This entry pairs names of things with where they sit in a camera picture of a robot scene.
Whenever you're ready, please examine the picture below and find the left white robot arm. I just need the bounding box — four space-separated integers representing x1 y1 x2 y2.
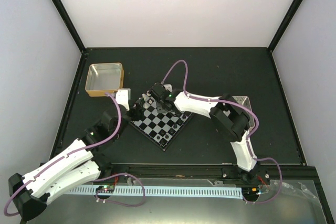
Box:
8 103 144 221

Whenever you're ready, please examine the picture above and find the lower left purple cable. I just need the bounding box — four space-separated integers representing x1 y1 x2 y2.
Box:
96 173 146 206

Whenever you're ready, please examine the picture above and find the black front rail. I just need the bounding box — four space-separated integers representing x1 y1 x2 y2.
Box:
96 163 247 182

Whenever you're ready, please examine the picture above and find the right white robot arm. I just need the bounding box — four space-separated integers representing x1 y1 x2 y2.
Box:
148 83 258 184

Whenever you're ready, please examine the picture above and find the right black frame post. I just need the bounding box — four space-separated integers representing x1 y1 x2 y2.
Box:
267 0 303 53

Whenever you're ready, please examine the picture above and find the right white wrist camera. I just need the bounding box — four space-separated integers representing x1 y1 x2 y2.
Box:
162 84 173 92

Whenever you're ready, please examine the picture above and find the light blue cable duct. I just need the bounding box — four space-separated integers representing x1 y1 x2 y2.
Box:
66 185 243 199

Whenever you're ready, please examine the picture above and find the left black frame post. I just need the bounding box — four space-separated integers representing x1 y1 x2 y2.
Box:
51 0 86 53

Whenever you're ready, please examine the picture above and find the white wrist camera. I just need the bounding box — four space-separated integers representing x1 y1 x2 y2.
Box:
162 84 173 92
115 88 131 111

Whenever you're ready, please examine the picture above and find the black frame post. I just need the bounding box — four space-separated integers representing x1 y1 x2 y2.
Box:
267 0 303 53
51 0 86 53

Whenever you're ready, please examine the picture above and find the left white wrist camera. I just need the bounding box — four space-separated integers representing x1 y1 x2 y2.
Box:
115 88 131 111

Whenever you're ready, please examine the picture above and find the black white chess board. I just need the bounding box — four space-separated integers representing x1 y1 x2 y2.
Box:
131 94 193 151

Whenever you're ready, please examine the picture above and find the gold metal tin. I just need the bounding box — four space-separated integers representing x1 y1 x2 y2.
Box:
85 62 124 97

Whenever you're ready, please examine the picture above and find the right small circuit board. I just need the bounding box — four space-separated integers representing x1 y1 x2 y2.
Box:
241 187 269 196

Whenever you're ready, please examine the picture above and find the small green circuit board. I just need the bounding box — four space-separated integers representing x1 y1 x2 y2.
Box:
96 185 114 194

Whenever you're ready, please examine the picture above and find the pink metal tin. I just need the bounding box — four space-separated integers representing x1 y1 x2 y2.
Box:
233 95 255 131

